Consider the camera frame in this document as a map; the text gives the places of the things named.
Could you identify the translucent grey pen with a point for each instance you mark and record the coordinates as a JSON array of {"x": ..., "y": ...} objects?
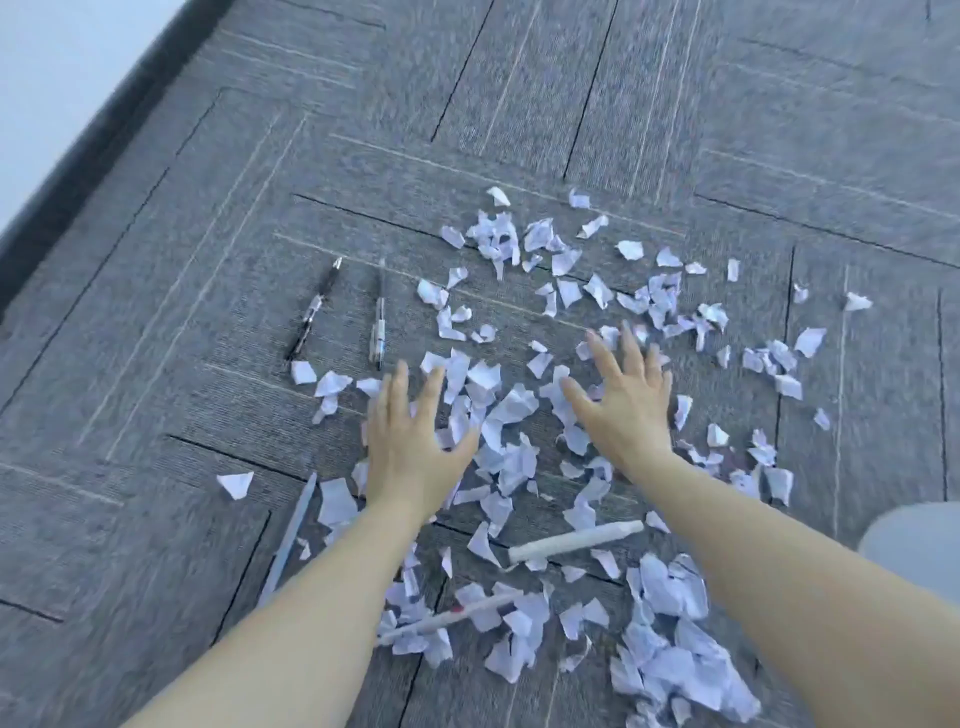
[{"x": 289, "y": 536}]

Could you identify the white paper scraps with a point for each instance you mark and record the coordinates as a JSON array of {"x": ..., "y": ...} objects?
[{"x": 664, "y": 592}]

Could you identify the person's left hand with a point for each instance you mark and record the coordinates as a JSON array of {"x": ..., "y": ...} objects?
[{"x": 409, "y": 457}]

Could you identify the clear barrel grey grip pen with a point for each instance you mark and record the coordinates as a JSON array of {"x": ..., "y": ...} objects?
[{"x": 379, "y": 322}]

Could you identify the person's right forearm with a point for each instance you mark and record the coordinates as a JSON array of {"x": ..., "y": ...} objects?
[{"x": 787, "y": 600}]

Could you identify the slim white red print pen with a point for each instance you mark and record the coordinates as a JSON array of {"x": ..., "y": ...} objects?
[{"x": 450, "y": 616}]

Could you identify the person's right hand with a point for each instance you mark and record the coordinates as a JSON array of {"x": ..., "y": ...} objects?
[{"x": 630, "y": 412}]

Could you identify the black baseboard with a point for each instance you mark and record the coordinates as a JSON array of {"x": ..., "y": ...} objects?
[{"x": 97, "y": 146}]

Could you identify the thick white marker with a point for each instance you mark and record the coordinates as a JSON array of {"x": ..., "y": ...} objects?
[{"x": 577, "y": 538}]

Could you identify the person's left forearm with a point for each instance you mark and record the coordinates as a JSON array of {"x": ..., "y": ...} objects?
[{"x": 300, "y": 637}]

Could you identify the person's light grey trouser leg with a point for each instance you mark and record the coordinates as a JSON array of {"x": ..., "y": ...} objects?
[{"x": 922, "y": 540}]

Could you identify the black grip pen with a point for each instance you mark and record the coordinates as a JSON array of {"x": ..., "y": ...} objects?
[{"x": 313, "y": 309}]

